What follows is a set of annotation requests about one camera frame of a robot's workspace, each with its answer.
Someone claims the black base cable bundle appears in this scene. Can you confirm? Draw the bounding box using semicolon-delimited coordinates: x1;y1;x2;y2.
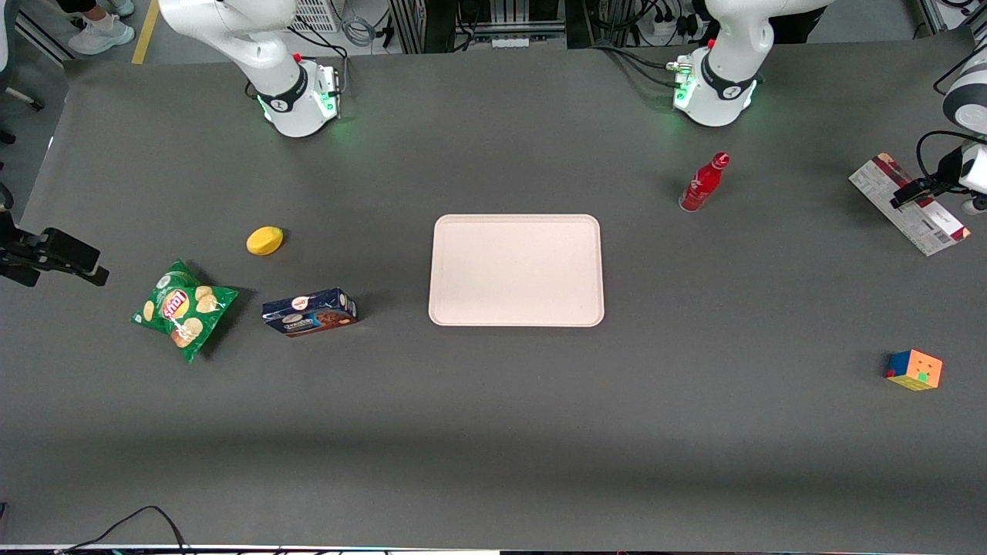
590;43;681;89

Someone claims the black chair base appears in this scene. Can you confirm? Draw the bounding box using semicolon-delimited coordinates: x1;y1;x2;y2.
0;83;45;147

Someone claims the colourful puzzle cube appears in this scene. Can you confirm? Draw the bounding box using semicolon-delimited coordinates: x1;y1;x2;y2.
884;348;944;392

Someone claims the dark blue cookie box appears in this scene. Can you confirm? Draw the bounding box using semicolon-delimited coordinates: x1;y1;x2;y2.
261;287;359;338

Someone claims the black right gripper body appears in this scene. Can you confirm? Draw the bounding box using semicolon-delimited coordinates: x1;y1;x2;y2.
0;231;49;288

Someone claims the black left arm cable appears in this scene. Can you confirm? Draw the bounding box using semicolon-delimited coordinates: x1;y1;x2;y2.
915;46;987;186

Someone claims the aluminium equipment rack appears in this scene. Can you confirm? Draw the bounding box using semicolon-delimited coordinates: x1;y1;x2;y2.
388;0;596;55

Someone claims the green chips bag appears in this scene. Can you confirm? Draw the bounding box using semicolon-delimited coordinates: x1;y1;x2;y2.
130;259;241;364

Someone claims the white perforated box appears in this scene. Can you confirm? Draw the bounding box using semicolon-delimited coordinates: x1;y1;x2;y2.
288;0;342;34

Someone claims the red tartan cookie box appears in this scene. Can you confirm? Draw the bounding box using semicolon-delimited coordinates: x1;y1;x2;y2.
848;153;972;257

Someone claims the red drink bottle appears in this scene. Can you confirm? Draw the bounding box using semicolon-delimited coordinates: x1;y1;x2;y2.
678;152;731;213

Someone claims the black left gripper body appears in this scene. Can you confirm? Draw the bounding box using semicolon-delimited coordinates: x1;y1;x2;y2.
929;146;966;195

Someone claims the grey coiled cable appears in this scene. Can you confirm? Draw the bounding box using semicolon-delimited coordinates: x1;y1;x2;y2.
341;14;376;49

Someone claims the yellow lemon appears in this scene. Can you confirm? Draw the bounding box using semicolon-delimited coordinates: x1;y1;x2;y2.
245;226;285;257

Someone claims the cream plastic tray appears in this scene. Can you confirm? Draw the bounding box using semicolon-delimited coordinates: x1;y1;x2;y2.
428;214;605;328

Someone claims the thin black table cable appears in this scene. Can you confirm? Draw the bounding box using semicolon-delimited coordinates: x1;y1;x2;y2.
56;505;190;555

